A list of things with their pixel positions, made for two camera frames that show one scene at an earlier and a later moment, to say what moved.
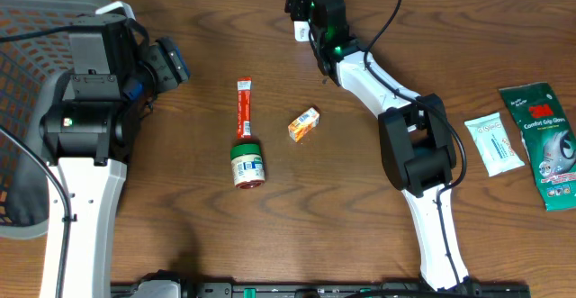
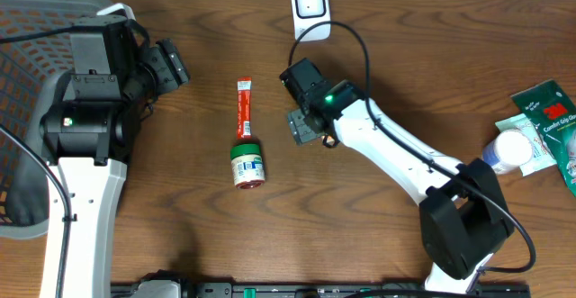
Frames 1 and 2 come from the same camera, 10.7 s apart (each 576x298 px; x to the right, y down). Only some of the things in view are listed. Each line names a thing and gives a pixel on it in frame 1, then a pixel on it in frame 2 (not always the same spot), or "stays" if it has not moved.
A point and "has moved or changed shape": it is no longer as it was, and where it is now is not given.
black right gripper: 298,0 to 301,133
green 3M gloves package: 549,136 has moved or changed shape
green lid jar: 247,166 stays
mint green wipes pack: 495,143 to 543,157
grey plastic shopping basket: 35,66 stays
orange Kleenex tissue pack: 303,123 has moved or changed shape
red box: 244,108 stays
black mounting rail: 327,290 stays
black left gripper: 170,59 stays
